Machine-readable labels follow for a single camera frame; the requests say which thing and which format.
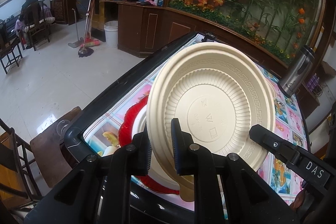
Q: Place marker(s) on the red plate with gold text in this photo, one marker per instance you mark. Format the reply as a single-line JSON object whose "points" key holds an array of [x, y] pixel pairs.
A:
{"points": [[124, 133]]}

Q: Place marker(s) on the beige plastic bowl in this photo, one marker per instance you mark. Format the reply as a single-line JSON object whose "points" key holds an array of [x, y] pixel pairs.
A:
{"points": [[217, 93]]}

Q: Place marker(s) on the seated person dark clothes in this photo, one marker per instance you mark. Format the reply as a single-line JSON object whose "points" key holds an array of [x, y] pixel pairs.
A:
{"points": [[27, 13]]}

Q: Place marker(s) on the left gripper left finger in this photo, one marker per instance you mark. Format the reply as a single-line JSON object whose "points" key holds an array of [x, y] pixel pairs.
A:
{"points": [[97, 190]]}

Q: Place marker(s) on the white plastic bucket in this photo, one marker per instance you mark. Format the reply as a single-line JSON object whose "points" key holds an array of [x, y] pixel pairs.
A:
{"points": [[111, 33]]}

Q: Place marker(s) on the floor mop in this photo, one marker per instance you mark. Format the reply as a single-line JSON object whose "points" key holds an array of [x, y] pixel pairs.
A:
{"points": [[84, 50]]}

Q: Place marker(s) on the operator hand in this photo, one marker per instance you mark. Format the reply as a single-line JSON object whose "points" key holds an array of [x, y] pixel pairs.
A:
{"points": [[298, 201]]}

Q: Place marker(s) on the dark wooden chair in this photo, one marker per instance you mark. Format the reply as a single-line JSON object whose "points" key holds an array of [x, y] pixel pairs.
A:
{"points": [[18, 186]]}

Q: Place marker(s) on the wooden counter cabinet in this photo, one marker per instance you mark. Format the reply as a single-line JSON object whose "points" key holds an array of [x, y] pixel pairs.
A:
{"points": [[144, 29]]}

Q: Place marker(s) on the stainless steel thermos jug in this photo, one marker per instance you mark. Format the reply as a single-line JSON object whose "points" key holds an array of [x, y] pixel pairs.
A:
{"points": [[297, 71]]}

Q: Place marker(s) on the white foam bowl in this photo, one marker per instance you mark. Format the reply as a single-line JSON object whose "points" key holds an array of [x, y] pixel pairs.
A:
{"points": [[156, 179]]}

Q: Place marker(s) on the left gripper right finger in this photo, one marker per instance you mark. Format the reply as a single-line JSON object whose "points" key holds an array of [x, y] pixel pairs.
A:
{"points": [[226, 188]]}

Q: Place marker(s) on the purple bottles on shelf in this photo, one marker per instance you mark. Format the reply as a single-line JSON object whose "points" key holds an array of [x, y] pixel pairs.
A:
{"points": [[312, 83]]}

